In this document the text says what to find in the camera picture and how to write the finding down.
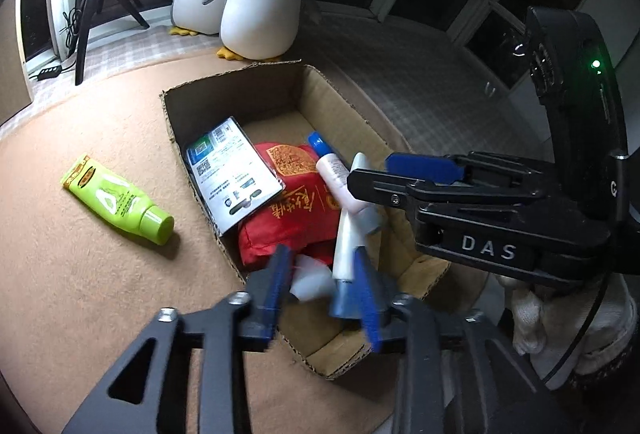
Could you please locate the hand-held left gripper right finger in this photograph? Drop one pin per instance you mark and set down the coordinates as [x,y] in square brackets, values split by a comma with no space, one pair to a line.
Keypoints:
[367,304]

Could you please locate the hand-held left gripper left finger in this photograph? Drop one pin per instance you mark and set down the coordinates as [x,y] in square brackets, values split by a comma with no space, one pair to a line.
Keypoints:
[277,279]

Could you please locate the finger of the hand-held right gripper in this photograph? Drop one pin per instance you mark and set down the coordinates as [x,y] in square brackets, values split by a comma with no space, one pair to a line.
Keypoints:
[425,166]
[390,194]

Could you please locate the white sunscreen bottle blue cap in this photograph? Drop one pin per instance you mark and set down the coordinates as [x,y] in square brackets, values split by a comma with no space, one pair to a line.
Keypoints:
[347,239]

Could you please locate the white printed packet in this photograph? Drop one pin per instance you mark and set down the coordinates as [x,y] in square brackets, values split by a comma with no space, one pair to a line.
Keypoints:
[230,174]

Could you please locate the cardboard box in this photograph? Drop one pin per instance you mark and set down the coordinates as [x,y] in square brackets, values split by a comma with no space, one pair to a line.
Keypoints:
[260,88]

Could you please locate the person's right hand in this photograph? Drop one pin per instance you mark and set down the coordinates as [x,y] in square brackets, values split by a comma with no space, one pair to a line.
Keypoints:
[555,324]

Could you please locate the red cloth pouch gold print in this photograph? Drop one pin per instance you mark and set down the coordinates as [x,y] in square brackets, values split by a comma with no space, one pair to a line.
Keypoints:
[295,214]

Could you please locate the checked bedsheet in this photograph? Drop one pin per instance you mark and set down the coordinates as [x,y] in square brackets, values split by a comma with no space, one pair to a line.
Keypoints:
[425,78]

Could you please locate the tan blanket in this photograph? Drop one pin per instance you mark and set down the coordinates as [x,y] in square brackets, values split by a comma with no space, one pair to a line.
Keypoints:
[100,289]

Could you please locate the green tube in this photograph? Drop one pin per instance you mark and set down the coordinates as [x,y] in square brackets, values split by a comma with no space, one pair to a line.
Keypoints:
[115,201]

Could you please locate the black tripod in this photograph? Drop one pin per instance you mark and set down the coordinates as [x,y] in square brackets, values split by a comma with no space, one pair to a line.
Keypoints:
[82,43]

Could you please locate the black power strip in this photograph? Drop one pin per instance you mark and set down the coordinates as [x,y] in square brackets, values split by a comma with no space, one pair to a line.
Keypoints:
[47,72]

